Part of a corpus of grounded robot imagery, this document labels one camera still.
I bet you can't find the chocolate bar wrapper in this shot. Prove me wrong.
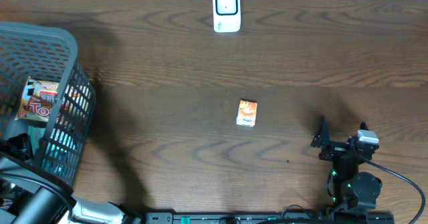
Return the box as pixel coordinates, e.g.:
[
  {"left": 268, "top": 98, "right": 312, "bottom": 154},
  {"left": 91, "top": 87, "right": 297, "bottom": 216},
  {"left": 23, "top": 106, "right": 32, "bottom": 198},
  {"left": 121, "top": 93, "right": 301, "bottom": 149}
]
[{"left": 15, "top": 96, "right": 53, "bottom": 122}]

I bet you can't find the small orange box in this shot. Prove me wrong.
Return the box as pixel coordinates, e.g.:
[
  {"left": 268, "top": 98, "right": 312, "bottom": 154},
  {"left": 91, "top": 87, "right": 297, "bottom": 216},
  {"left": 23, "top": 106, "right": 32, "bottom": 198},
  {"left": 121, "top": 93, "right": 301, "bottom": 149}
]
[{"left": 235, "top": 100, "right": 258, "bottom": 127}]

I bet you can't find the teal wet wipes pack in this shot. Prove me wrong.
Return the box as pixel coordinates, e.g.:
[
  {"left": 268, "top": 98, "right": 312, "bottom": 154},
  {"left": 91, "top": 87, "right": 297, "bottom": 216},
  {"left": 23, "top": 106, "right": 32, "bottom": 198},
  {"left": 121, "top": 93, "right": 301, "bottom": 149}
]
[{"left": 27, "top": 126, "right": 45, "bottom": 154}]

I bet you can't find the cream snack bag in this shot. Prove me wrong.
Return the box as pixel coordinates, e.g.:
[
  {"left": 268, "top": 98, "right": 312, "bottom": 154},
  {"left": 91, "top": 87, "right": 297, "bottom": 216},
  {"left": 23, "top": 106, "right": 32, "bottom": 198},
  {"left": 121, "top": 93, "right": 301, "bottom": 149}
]
[{"left": 23, "top": 77, "right": 60, "bottom": 101}]

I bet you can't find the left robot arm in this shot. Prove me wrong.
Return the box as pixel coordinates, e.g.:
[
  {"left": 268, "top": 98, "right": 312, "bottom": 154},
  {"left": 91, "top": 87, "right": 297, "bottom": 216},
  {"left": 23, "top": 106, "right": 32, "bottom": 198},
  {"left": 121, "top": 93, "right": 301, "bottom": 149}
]
[{"left": 1, "top": 134, "right": 144, "bottom": 224}]

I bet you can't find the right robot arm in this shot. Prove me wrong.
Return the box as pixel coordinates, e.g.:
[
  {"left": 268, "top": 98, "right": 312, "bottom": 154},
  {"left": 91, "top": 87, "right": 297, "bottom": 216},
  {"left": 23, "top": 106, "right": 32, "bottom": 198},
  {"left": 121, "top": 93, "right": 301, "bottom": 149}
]
[{"left": 310, "top": 117, "right": 382, "bottom": 220}]

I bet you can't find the white barcode scanner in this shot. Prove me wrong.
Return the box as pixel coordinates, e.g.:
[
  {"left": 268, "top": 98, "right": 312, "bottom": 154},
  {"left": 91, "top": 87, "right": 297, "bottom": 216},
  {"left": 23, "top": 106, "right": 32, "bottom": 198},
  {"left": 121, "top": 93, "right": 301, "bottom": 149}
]
[{"left": 213, "top": 0, "right": 241, "bottom": 33}]

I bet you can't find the grey plastic basket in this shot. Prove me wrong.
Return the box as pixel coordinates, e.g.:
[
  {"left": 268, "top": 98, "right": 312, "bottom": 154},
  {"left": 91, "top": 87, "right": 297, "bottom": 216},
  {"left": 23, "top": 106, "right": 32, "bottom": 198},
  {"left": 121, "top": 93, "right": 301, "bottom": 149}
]
[{"left": 1, "top": 21, "right": 96, "bottom": 185}]

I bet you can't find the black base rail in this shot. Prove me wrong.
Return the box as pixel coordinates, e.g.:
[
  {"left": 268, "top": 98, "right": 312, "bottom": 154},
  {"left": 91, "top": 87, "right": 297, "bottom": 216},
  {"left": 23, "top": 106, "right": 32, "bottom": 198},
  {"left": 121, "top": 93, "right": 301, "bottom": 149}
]
[{"left": 144, "top": 211, "right": 395, "bottom": 224}]

